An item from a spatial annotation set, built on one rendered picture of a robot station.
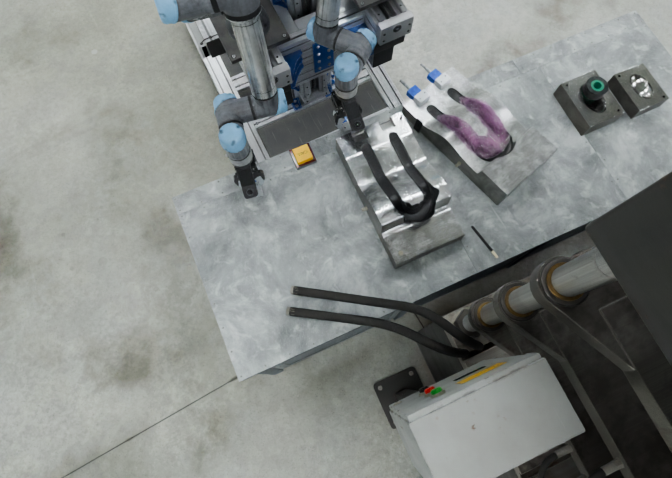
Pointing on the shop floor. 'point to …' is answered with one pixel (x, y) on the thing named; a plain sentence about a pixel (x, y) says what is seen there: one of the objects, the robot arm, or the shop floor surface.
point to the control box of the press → (479, 416)
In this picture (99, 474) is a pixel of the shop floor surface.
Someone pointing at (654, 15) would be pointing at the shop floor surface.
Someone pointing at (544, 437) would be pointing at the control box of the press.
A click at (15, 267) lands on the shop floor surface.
